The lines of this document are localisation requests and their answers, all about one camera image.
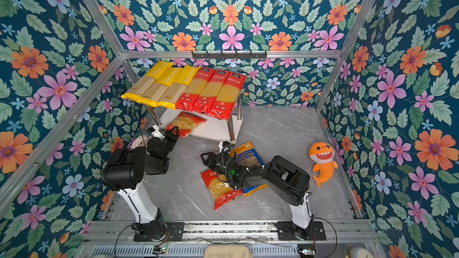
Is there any red spaghetti pack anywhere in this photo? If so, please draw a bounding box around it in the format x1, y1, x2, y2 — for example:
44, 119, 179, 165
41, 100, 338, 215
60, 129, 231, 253
207, 72, 246, 121
175, 68, 216, 112
193, 70, 229, 114

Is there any red macaroni bag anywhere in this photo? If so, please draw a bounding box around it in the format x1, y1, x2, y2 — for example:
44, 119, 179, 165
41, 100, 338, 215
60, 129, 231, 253
201, 169, 243, 211
166, 112, 207, 137

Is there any orange shark plush toy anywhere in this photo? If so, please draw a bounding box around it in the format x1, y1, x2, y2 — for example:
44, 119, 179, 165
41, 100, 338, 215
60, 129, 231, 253
309, 142, 338, 188

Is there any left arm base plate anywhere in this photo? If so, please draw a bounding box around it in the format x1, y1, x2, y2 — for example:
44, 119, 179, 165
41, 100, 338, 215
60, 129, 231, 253
132, 222, 185, 242

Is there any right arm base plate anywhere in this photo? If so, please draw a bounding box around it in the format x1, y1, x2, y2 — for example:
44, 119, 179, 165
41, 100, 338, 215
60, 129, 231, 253
274, 221, 326, 241

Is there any blue orecchiette pasta bag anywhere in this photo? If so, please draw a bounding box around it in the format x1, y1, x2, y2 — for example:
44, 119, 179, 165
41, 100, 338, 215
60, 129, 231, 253
230, 141, 268, 197

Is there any beige box at bottom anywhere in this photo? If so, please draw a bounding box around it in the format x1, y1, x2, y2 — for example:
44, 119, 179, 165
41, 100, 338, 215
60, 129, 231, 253
203, 244, 253, 258

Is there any black hook rail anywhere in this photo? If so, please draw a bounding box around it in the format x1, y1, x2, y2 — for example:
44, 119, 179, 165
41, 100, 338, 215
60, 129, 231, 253
191, 51, 268, 60

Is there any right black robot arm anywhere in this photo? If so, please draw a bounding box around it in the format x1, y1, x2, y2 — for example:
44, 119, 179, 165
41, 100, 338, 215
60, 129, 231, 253
200, 150, 313, 240

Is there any white two-tier shelf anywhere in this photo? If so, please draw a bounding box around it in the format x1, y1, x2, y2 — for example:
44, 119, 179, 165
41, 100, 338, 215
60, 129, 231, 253
147, 97, 243, 145

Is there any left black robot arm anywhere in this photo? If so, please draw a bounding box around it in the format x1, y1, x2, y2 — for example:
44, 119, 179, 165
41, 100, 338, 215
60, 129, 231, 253
102, 125, 179, 241

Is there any yellow spaghetti bag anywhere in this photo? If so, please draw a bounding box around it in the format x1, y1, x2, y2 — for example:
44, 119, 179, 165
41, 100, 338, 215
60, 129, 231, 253
121, 61, 173, 102
157, 66, 201, 109
137, 67, 182, 108

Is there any round cream alarm clock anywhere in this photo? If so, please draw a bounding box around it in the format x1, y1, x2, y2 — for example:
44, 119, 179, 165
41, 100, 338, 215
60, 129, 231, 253
130, 136, 149, 149

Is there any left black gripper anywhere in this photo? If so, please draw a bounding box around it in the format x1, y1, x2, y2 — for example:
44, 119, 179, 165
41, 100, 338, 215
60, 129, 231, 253
158, 126, 176, 162

